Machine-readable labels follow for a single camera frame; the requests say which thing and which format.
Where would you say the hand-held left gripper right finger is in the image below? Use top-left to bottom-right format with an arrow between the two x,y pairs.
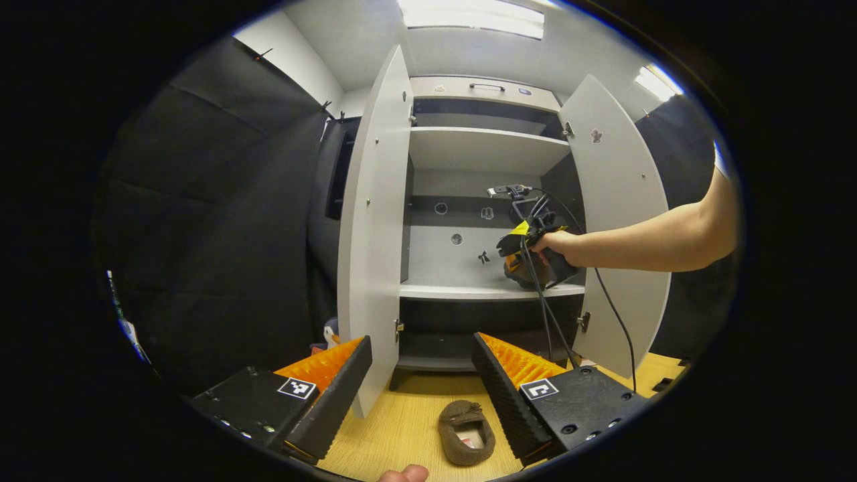
471,331 -> 650,467

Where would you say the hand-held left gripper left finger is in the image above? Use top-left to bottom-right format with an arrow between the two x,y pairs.
189,335 -> 374,464

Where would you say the brown fuzzy slipper shoe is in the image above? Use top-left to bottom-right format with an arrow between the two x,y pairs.
439,400 -> 497,467

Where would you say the white shoe cabinet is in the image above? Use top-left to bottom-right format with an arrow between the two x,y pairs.
392,75 -> 590,392

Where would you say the white shoe cabinet door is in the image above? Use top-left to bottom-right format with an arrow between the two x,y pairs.
558,74 -> 672,380
337,45 -> 414,419

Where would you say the white cabinet drawer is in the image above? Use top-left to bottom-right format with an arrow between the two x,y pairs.
410,75 -> 562,113

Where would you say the black backdrop cloth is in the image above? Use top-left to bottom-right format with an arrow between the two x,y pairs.
633,94 -> 732,362
100,37 -> 362,397

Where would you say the ceiling light panel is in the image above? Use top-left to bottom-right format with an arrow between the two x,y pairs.
634,63 -> 685,102
398,0 -> 545,40

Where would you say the black cable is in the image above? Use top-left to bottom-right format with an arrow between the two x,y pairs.
520,201 -> 554,364
532,191 -> 637,394
526,201 -> 580,370

